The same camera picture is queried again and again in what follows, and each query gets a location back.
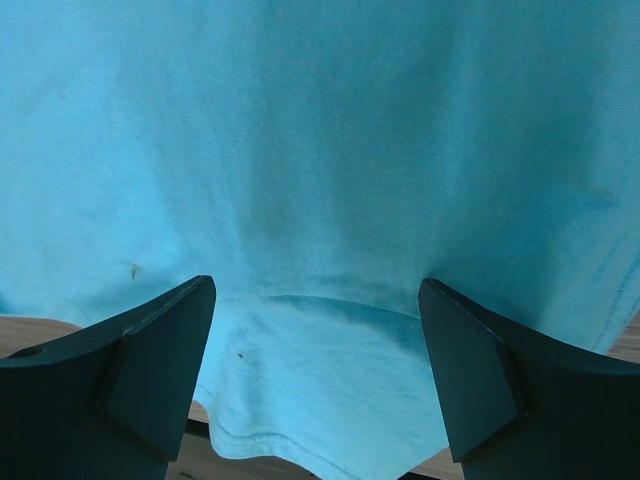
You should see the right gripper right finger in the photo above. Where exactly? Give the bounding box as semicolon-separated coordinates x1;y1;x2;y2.
419;279;639;479

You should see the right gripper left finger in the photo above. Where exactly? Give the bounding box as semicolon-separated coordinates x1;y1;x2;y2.
1;275;216;480

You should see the turquoise t shirt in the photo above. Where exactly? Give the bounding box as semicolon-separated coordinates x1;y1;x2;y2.
1;1;639;479

